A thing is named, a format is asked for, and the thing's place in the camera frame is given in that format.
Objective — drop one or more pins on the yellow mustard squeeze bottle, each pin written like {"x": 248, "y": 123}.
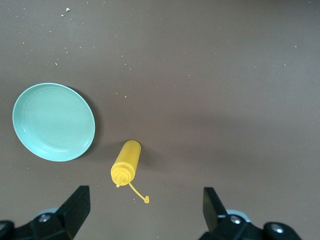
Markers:
{"x": 126, "y": 162}

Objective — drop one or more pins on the mint green plate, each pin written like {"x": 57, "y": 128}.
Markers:
{"x": 53, "y": 122}

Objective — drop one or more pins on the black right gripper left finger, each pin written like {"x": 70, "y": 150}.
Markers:
{"x": 67, "y": 217}

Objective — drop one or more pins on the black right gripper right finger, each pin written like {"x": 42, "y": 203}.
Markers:
{"x": 225, "y": 220}

